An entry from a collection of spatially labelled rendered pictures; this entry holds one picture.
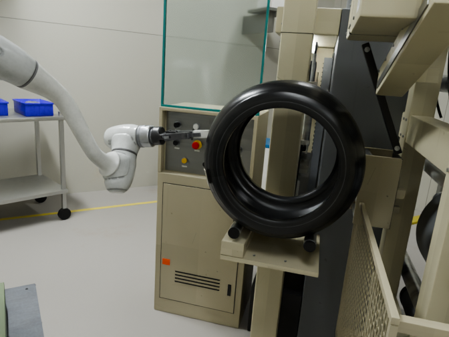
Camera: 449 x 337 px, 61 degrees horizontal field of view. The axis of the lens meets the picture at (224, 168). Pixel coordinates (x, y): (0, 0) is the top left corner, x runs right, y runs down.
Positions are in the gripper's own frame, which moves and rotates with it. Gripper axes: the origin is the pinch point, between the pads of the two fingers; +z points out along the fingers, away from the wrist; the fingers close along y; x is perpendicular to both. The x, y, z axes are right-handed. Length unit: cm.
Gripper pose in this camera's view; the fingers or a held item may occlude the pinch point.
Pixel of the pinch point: (201, 134)
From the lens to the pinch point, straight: 148.5
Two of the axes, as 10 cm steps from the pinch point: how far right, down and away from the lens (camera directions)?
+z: 9.7, -0.1, -2.6
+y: 2.5, -2.3, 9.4
